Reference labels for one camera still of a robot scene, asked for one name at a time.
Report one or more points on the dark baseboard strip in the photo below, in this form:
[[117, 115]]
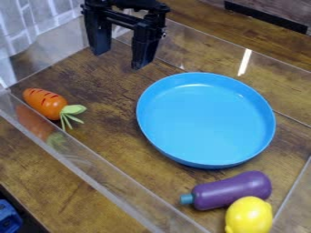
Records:
[[272, 19]]

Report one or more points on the white patterned curtain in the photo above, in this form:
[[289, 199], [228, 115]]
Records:
[[28, 18]]

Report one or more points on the yellow toy lemon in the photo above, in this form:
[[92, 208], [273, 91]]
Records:
[[248, 216]]

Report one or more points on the orange toy carrot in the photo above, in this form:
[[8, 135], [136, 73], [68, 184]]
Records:
[[52, 106]]

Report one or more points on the blue round tray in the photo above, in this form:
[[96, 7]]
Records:
[[205, 120]]

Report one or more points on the blue object at corner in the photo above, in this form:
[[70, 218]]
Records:
[[9, 218]]

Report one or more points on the purple toy eggplant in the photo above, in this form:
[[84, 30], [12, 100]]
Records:
[[220, 193]]

